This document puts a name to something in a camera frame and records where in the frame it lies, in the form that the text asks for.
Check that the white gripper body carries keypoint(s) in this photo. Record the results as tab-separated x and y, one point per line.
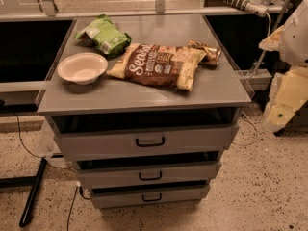
295	42

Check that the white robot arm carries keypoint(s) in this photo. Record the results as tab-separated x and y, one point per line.
291	42

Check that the grey top drawer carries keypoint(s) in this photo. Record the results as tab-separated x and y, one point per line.
141	142

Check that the grey drawer cabinet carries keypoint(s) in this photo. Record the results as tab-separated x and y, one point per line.
217	96

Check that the white power strip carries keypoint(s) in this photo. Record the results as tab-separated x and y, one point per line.
250	6

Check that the brown Sensible chips bag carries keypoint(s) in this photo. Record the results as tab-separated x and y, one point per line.
158	66

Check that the green snack bag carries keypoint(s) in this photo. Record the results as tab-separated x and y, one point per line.
105	36

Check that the white paper bowl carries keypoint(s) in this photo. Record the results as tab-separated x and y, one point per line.
82	68

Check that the black metal floor stand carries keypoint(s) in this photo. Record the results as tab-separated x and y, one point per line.
27	181

